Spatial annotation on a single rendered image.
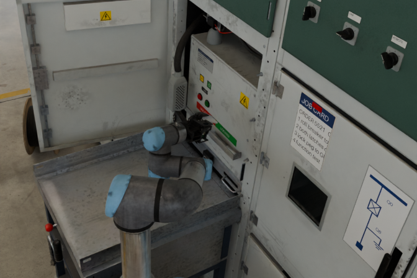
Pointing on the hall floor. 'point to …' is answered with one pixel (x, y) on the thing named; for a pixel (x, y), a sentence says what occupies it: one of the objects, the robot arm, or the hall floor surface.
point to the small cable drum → (31, 137)
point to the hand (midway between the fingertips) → (211, 119)
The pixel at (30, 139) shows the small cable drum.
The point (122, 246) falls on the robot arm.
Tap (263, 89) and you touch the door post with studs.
